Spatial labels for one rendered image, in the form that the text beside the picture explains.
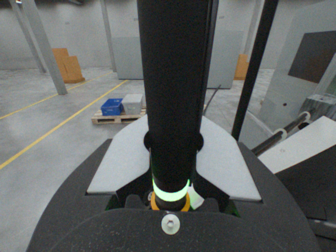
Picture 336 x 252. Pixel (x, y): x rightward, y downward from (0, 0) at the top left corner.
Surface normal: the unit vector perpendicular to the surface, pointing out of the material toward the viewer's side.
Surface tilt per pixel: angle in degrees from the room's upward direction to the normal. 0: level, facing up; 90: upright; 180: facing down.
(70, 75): 90
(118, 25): 90
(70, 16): 90
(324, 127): 50
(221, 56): 90
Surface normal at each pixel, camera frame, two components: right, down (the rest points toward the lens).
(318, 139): -0.76, -0.57
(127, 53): -0.07, 0.52
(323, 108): -0.85, 0.28
